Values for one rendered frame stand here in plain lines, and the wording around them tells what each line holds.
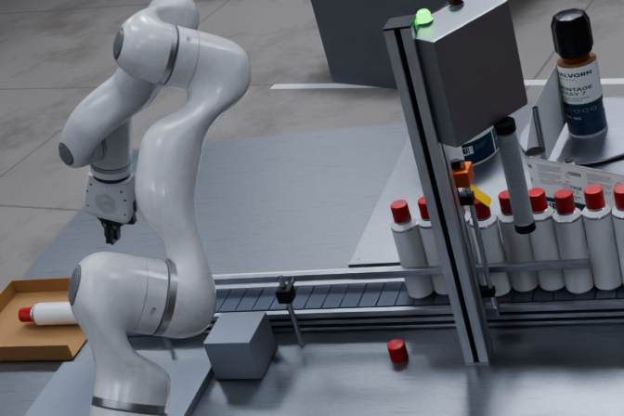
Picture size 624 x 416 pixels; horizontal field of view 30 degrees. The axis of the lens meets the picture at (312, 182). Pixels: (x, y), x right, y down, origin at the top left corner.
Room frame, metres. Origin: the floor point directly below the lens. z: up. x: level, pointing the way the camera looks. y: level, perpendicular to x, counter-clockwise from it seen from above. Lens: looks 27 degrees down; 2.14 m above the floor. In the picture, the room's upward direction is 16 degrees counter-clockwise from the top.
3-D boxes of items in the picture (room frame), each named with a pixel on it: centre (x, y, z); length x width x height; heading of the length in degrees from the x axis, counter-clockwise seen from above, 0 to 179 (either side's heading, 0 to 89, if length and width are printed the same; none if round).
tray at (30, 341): (2.30, 0.68, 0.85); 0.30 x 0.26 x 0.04; 65
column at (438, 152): (1.73, -0.20, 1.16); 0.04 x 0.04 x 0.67; 65
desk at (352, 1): (5.41, -0.89, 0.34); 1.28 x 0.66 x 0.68; 133
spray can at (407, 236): (1.91, -0.14, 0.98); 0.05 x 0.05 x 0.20
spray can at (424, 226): (1.90, -0.19, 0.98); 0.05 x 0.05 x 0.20
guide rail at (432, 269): (1.96, 0.05, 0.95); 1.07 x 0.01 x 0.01; 65
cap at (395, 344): (1.80, -0.06, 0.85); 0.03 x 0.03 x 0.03
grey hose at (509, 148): (1.71, -0.33, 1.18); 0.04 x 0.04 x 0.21
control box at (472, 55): (1.75, -0.29, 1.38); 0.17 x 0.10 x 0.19; 120
